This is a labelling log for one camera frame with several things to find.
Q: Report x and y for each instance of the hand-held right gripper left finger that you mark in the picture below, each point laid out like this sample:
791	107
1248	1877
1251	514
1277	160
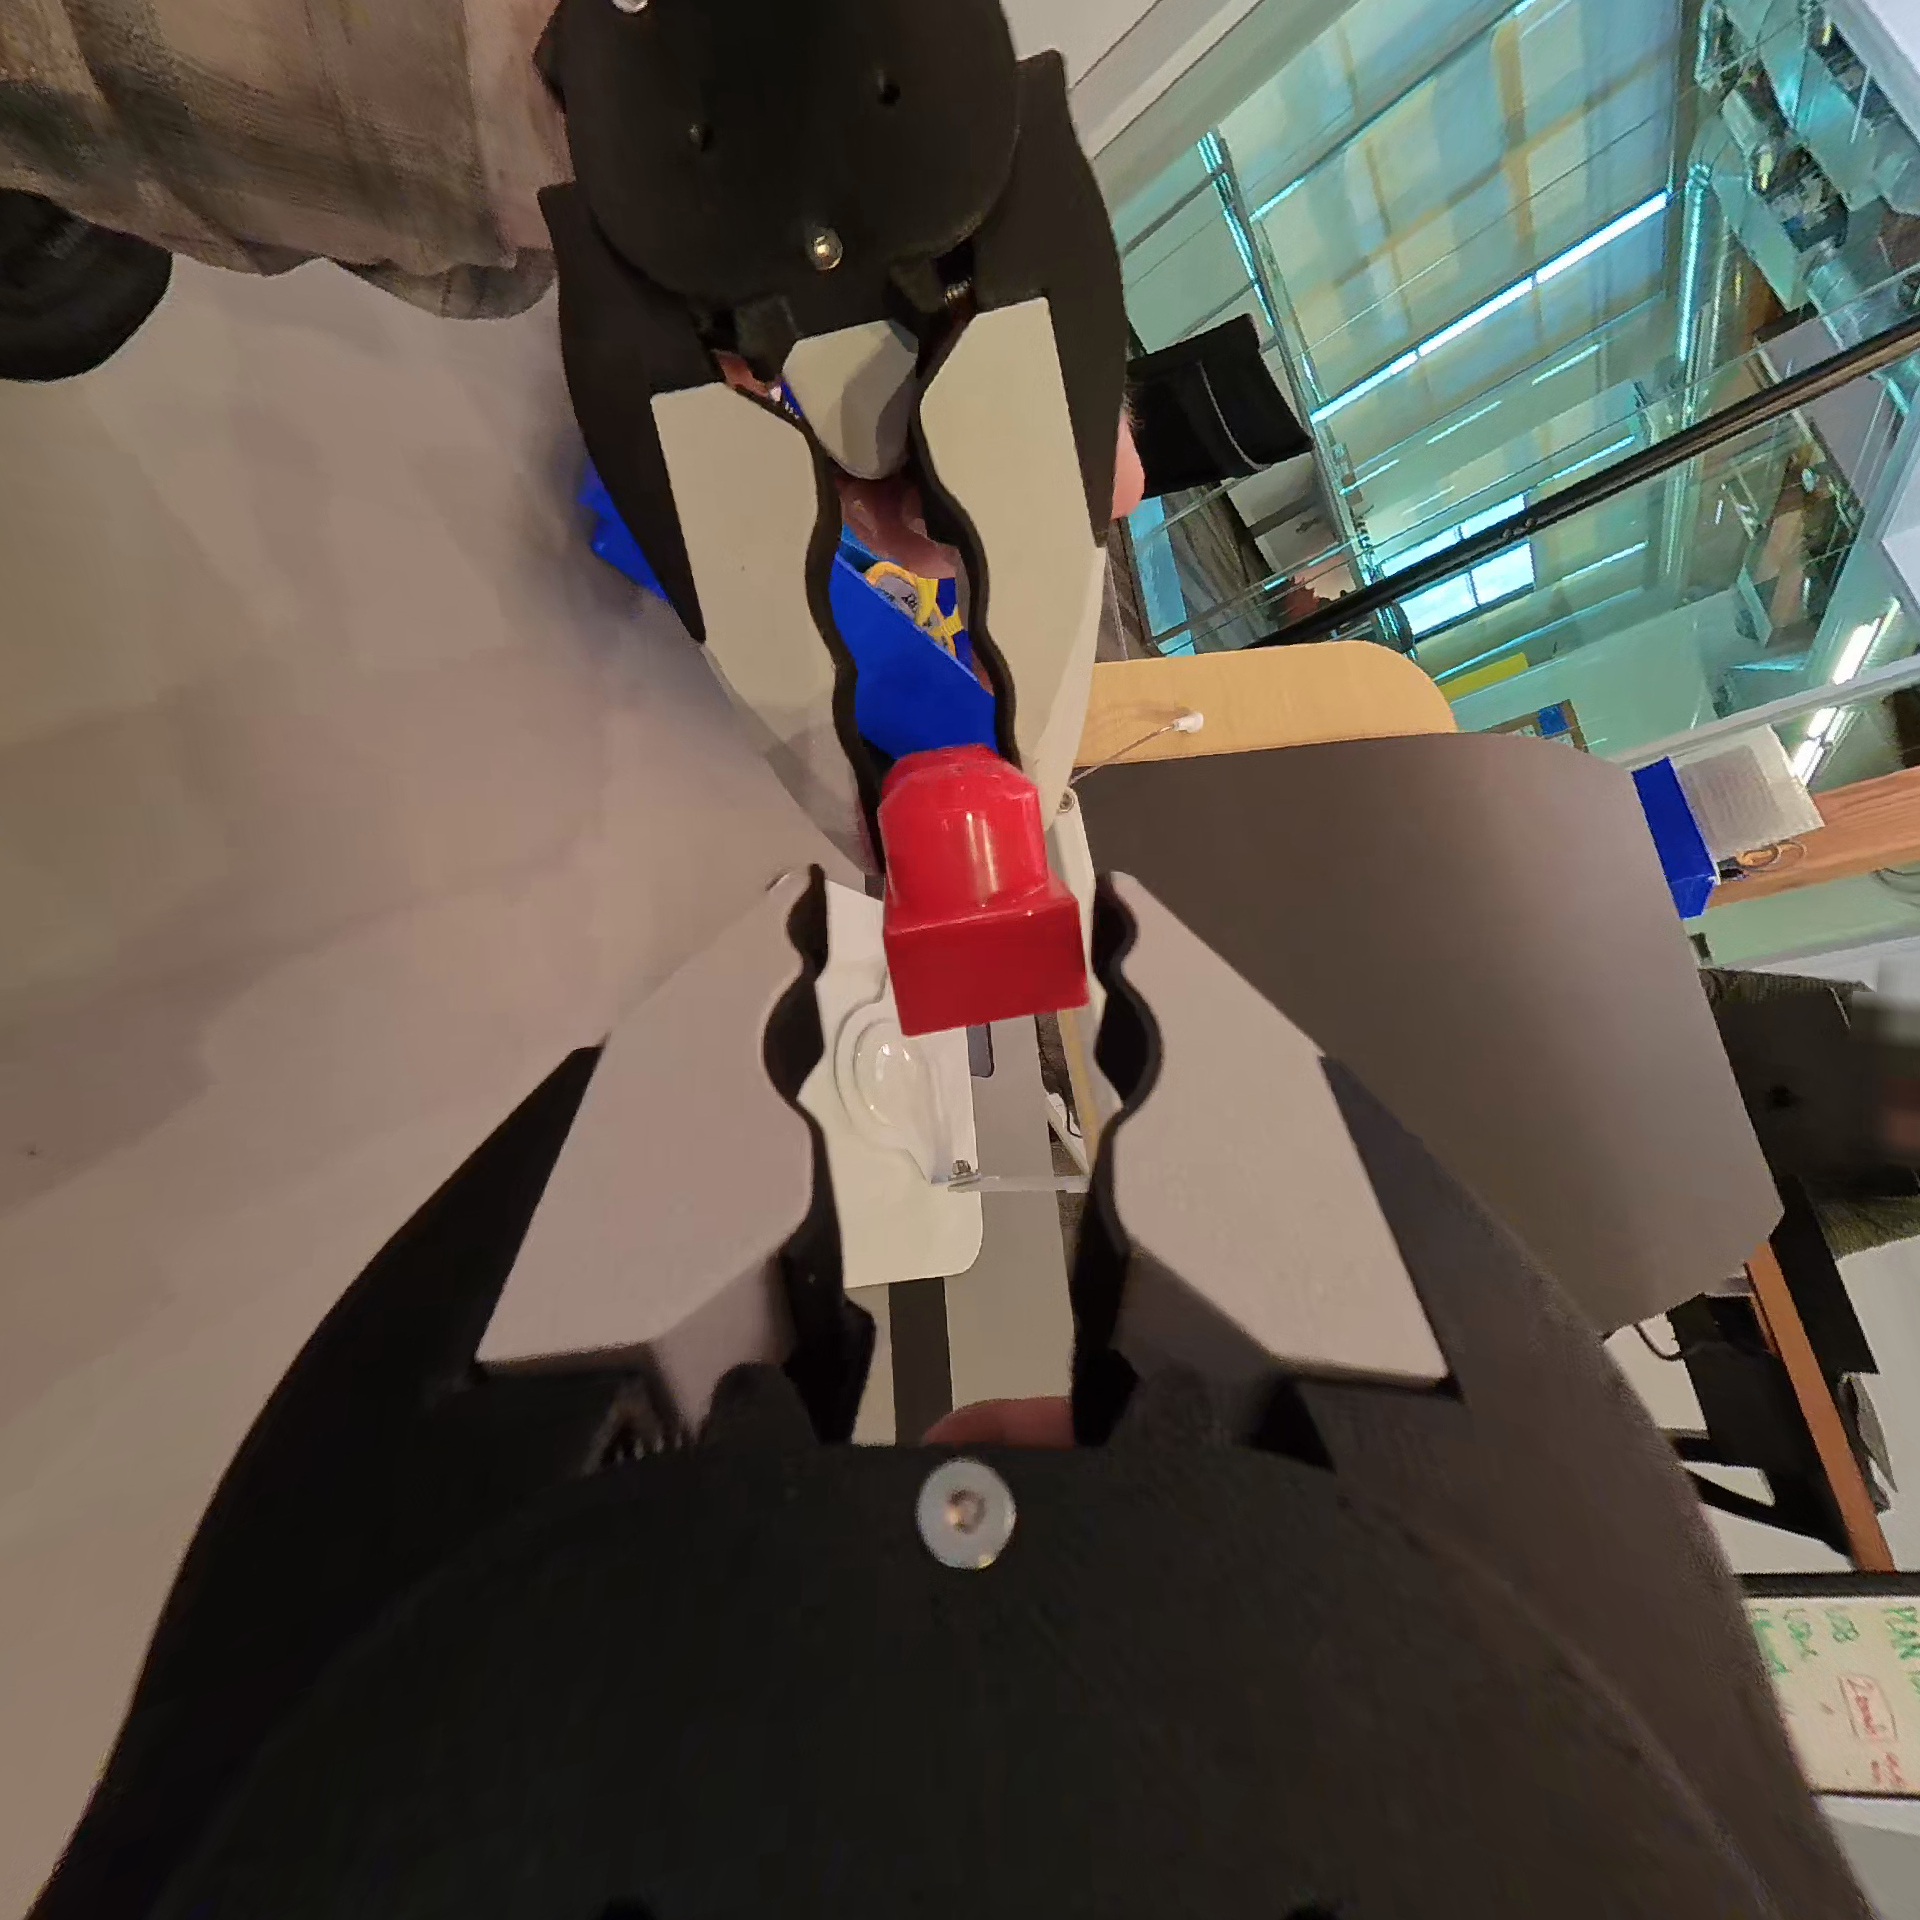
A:
675	1200

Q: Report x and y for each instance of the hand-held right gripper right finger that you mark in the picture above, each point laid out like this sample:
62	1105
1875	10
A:
1261	1200

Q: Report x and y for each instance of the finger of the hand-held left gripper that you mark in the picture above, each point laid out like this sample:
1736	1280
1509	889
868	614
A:
1020	539
751	632

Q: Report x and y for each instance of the red plastic block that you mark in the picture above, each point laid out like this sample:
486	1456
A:
976	900

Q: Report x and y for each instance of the person's left forearm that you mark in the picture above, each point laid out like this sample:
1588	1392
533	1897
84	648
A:
270	136

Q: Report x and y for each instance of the yellow item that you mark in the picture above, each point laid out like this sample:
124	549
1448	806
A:
915	586

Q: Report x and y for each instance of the blue plastic bin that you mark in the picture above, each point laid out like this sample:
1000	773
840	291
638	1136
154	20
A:
915	661

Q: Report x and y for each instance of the black mesh chair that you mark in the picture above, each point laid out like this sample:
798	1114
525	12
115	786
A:
1216	405

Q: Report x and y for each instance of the black backdrop board stand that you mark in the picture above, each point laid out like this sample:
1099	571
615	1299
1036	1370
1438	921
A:
1440	989

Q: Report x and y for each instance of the whiteboard easel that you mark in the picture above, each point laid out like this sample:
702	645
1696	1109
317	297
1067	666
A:
1836	1696

